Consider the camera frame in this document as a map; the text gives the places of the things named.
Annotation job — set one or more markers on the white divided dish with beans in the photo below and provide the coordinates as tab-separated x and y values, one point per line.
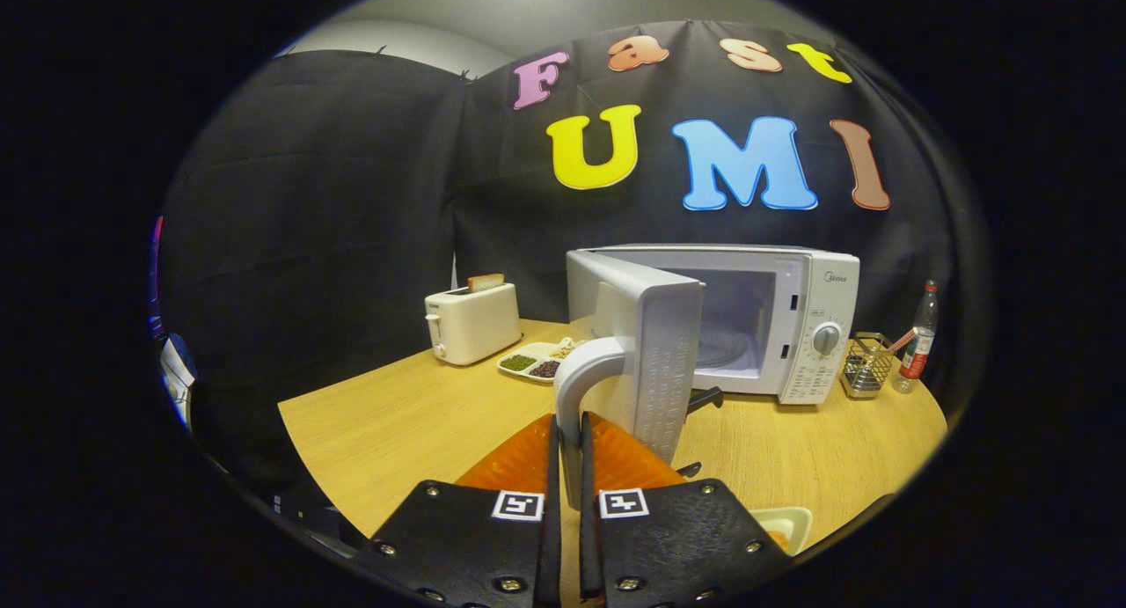
532	366

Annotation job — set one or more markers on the clear plastic bottle red label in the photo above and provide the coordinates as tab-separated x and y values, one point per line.
917	353

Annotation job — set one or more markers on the red white striped straw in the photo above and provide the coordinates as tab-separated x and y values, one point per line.
902	339

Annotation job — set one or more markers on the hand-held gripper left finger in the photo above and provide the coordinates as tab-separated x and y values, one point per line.
553	538

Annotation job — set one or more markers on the small white square dish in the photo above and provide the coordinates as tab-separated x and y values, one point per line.
792	524

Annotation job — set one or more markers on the white microwave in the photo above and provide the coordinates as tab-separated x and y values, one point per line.
818	282

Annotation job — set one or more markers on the toast slice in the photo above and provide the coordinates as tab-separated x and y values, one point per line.
486	282

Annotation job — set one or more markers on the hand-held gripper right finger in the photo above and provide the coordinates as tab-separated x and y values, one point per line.
589	555

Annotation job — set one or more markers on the cream toaster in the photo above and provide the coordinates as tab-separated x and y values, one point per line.
475	326

